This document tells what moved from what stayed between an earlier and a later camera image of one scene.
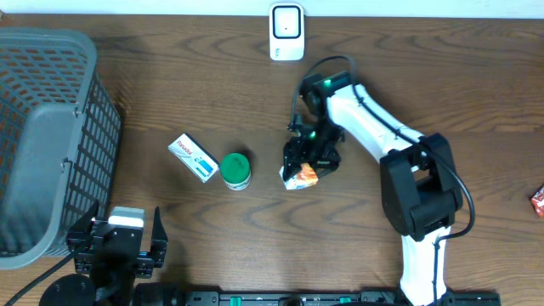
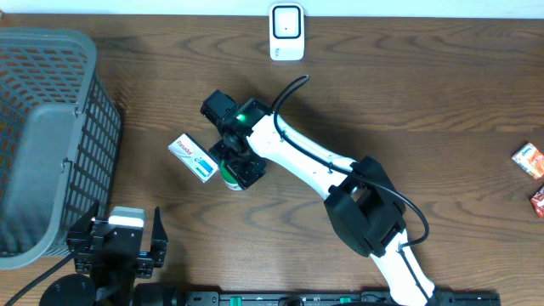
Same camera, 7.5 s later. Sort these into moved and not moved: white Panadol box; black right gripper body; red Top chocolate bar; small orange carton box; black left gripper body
Moved: small orange carton box; black right gripper body
Not moved: red Top chocolate bar; white Panadol box; black left gripper body
